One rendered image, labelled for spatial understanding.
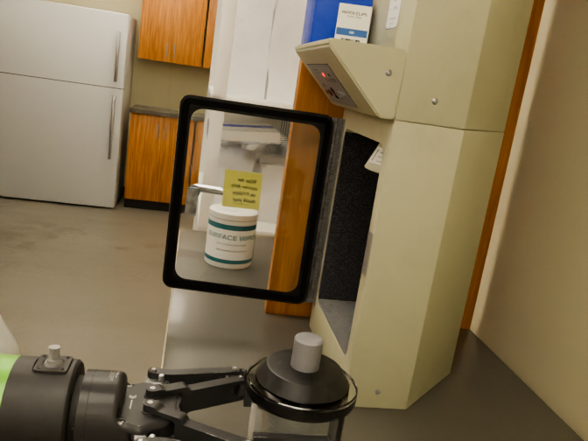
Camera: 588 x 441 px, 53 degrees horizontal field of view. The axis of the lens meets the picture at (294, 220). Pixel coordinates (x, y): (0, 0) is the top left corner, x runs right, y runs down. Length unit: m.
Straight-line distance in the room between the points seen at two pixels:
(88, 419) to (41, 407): 0.04
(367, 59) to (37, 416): 0.61
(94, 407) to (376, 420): 0.55
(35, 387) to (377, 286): 0.55
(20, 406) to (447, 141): 0.66
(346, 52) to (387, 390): 0.54
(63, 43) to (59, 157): 1.02
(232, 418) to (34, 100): 5.16
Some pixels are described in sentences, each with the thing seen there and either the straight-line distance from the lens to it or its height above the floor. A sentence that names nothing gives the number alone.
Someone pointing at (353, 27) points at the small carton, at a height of 1.54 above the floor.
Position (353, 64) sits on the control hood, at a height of 1.48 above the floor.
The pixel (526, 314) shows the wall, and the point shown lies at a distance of 1.35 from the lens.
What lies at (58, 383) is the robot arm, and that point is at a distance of 0.58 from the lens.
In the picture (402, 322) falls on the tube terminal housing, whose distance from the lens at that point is 0.99.
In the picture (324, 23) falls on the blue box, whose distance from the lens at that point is 1.08.
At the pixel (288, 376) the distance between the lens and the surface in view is 0.57.
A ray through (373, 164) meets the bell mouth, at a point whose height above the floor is 1.33.
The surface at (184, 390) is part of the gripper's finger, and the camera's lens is 0.62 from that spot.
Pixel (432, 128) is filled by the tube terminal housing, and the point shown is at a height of 1.41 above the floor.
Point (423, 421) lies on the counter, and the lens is 1.05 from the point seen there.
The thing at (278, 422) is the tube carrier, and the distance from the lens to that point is 0.57.
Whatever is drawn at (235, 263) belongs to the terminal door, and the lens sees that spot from 1.24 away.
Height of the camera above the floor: 1.44
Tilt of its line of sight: 13 degrees down
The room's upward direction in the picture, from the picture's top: 9 degrees clockwise
